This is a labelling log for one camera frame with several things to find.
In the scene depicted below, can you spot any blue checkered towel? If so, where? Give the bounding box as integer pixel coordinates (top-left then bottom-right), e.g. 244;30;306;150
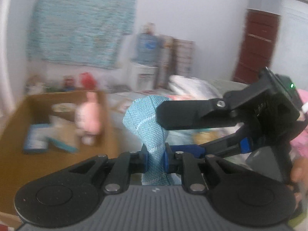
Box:
123;95;181;186

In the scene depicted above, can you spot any pink plush toy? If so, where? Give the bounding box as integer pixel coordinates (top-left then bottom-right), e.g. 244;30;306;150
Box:
75;92;102;146

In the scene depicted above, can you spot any cotton swab zip bag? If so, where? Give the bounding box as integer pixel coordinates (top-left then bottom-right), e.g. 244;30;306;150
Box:
49;116;79;153

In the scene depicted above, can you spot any blue bandage box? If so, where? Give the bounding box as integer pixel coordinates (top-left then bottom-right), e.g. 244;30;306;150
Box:
23;124;51;154

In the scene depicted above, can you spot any person's right hand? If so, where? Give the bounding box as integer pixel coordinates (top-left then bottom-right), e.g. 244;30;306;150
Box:
290;157;308;207

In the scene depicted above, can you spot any white water dispenser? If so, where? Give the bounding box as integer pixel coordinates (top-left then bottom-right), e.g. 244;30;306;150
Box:
128;62;158;91

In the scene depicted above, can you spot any dark red door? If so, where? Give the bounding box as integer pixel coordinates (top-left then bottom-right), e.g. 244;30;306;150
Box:
232;9;280;84

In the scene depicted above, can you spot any plaid rolled mat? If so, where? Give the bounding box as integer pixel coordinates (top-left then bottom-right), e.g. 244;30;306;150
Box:
173;39;195;77

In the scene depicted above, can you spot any blue water jug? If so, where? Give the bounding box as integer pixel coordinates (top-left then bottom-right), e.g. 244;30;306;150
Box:
131;33;162;66

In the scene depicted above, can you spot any floral rolled mat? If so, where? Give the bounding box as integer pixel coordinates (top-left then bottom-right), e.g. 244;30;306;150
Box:
156;35;174;89

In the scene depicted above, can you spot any brown cardboard box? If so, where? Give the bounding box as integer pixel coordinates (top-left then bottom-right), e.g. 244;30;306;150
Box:
1;91;120;228

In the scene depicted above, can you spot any red plastic bag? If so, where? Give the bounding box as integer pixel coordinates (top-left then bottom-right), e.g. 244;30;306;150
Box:
79;72;97;90

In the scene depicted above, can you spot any white window curtain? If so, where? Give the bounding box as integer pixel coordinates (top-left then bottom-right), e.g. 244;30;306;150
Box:
0;0;17;116

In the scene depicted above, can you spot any floral teal wall cloth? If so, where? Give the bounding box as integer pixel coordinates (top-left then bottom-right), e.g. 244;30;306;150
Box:
27;0;136;69

